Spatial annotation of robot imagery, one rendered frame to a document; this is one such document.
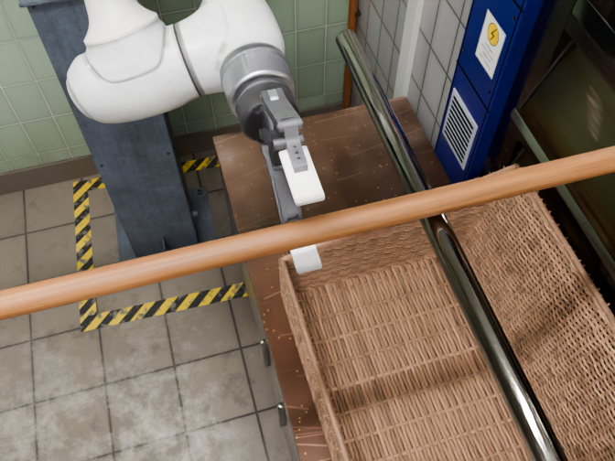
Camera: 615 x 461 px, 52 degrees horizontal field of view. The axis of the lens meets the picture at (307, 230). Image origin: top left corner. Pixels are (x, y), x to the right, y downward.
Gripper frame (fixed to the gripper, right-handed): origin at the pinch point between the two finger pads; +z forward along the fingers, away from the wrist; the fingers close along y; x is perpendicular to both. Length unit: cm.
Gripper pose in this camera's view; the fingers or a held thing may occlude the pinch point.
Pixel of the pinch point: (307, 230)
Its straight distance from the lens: 69.0
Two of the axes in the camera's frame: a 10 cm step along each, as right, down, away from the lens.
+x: -9.6, 2.2, -1.5
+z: 2.7, 8.0, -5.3
